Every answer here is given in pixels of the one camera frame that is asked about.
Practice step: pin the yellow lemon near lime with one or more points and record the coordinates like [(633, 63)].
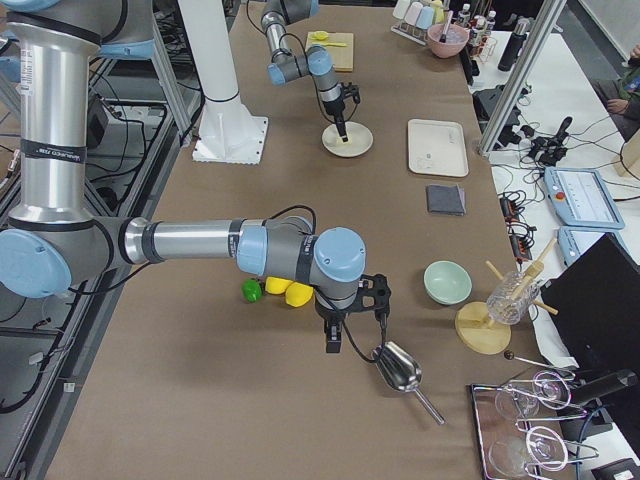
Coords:
[(276, 285)]

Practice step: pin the wooden cup stand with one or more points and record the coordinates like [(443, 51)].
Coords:
[(485, 327)]

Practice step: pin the black monitor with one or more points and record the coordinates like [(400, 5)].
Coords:
[(597, 298)]

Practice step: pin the yellow lemon outer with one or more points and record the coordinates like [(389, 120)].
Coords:
[(298, 294)]

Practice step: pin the blue teach pendant upper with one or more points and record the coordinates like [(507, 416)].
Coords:
[(580, 198)]

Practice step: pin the pale white bun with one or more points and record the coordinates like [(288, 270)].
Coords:
[(346, 140)]

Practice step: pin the aluminium frame post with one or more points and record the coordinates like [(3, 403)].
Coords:
[(542, 27)]

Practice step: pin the round cream plate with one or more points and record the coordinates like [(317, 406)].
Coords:
[(359, 140)]

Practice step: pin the blue teach pendant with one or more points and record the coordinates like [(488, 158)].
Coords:
[(580, 198), (574, 241)]

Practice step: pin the pastel cup rack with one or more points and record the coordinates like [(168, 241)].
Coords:
[(414, 18)]

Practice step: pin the clear glass cup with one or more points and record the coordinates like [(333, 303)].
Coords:
[(512, 298)]

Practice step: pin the pink bowl with ice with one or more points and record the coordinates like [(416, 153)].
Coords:
[(456, 39)]

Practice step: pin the blue teach pendant lower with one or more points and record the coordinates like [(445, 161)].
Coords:
[(574, 241)]

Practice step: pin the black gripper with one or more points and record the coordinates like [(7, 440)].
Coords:
[(330, 317), (334, 108)]

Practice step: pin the mint green bowl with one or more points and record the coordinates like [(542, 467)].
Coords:
[(447, 283)]

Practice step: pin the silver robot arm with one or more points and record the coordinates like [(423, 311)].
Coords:
[(53, 243), (316, 61)]

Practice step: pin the grey folded cloth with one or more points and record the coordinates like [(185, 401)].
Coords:
[(447, 200)]

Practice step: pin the metal tray with glasses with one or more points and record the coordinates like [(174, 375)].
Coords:
[(518, 427)]

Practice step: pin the wooden cutting board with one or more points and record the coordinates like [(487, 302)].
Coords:
[(343, 58)]

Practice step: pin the cream rectangular rabbit tray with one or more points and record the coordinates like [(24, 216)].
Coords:
[(437, 148)]

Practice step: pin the metal scoop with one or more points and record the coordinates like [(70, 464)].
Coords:
[(403, 373)]

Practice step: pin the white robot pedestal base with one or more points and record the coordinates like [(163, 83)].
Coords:
[(228, 132)]

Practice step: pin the black thermos bottle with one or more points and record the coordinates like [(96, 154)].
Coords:
[(514, 45)]

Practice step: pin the green lime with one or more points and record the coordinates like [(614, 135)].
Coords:
[(252, 290)]

